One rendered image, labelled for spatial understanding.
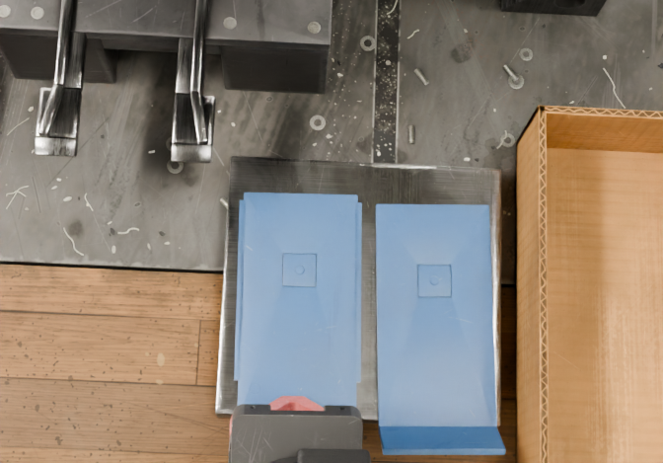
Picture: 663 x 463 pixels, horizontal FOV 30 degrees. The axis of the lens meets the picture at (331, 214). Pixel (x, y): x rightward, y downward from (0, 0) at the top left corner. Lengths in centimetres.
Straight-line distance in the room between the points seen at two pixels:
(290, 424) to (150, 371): 17
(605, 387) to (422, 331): 12
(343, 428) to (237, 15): 26
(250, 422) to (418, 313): 17
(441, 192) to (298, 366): 14
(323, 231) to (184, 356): 11
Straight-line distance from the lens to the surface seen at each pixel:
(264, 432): 62
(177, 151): 71
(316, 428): 62
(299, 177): 77
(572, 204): 80
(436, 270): 76
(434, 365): 75
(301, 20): 73
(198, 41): 72
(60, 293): 78
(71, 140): 72
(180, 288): 77
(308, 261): 75
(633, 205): 81
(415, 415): 74
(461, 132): 81
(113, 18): 74
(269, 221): 76
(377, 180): 77
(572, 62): 84
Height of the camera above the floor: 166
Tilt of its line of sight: 75 degrees down
